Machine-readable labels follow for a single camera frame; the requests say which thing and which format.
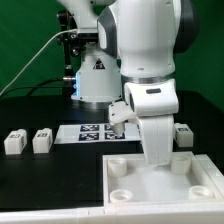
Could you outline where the white sheet with tags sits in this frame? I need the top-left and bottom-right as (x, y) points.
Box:
(55, 123), (140, 144)

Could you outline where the white cable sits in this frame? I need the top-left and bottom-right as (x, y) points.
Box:
(0, 28), (78, 98)

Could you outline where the black cable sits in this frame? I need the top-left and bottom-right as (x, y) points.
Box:
(0, 78), (74, 101)

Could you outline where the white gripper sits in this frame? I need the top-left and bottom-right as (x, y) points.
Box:
(138, 115), (174, 167)

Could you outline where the black camera stand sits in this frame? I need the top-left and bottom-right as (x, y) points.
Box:
(57, 10), (76, 100)

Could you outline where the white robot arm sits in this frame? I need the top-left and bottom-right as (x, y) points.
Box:
(57, 0), (198, 165)

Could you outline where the white L-shaped obstacle fence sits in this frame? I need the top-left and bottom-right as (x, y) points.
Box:
(0, 154), (224, 224)

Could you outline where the white square tabletop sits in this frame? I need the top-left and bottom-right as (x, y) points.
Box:
(103, 152), (224, 206)

